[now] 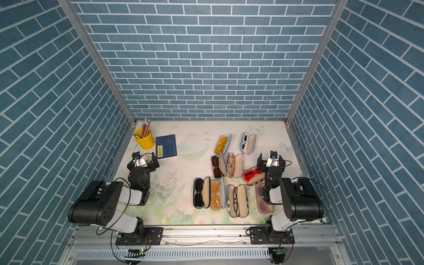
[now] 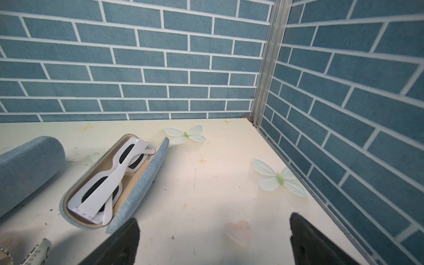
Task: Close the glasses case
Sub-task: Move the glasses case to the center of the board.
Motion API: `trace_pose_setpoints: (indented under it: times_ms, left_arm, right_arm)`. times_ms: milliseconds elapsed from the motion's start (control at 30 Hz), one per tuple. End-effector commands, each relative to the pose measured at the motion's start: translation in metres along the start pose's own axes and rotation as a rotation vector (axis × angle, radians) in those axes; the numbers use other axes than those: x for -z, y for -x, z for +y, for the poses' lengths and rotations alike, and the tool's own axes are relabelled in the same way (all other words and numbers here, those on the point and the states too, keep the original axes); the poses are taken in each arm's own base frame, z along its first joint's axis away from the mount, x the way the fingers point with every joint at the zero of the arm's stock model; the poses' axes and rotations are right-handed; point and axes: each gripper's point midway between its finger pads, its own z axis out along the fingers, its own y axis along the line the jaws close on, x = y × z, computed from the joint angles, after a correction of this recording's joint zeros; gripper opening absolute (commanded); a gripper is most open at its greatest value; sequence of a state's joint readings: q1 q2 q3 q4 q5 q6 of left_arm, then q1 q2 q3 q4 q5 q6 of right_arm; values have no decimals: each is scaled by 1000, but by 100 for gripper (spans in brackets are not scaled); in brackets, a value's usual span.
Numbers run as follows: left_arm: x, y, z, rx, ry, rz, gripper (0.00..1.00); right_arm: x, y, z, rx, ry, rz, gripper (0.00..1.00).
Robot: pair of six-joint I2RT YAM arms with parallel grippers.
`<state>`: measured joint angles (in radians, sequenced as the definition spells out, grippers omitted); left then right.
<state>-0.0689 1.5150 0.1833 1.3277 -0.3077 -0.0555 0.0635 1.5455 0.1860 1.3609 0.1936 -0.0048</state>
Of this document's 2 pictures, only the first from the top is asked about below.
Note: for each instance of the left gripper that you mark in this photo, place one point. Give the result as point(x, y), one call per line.
point(153, 162)

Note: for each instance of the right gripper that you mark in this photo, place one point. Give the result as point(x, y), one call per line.
point(261, 162)

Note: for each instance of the beige case purple glasses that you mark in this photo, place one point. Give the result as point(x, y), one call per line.
point(262, 198)

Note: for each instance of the plaid beige glasses case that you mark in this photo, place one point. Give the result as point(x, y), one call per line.
point(242, 199)

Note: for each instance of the light blue denim case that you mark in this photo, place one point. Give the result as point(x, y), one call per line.
point(222, 194)

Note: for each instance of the black glasses case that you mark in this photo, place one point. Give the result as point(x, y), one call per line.
point(202, 193)

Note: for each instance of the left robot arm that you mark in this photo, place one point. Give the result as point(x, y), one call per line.
point(98, 204)

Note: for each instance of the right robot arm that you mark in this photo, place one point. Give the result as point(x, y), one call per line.
point(297, 196)

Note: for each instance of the light blue case white sunglasses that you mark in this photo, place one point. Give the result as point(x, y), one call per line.
point(251, 144)

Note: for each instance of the flag pattern glasses case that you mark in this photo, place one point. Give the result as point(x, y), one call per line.
point(239, 166)

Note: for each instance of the blue case yellow glasses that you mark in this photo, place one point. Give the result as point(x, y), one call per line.
point(229, 136)

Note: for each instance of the yellow tinted glasses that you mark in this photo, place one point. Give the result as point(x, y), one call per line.
point(221, 147)

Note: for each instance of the orange transparent glasses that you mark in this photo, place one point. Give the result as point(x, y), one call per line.
point(216, 198)

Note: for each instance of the yellow pencil cup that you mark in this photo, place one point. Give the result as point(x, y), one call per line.
point(147, 142)

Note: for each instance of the dark blue book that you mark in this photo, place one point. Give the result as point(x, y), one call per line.
point(166, 146)

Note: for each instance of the coloured pencils bundle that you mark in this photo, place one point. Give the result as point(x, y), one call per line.
point(145, 128)

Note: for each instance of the tortoise brown sunglasses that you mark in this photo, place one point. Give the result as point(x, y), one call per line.
point(218, 173)

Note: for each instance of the black sunglasses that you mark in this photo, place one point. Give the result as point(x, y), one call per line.
point(198, 196)

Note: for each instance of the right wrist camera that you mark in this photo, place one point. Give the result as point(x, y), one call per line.
point(273, 157)

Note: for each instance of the red frame sunglasses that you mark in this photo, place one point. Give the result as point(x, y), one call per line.
point(250, 174)

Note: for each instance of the white frame sunglasses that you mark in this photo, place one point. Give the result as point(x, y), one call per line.
point(244, 141)

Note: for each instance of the thin amber frame glasses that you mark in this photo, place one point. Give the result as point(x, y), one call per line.
point(230, 165)

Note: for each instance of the thin black frame glasses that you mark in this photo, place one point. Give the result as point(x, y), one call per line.
point(236, 206)

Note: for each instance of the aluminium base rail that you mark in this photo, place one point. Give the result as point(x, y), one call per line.
point(308, 244)

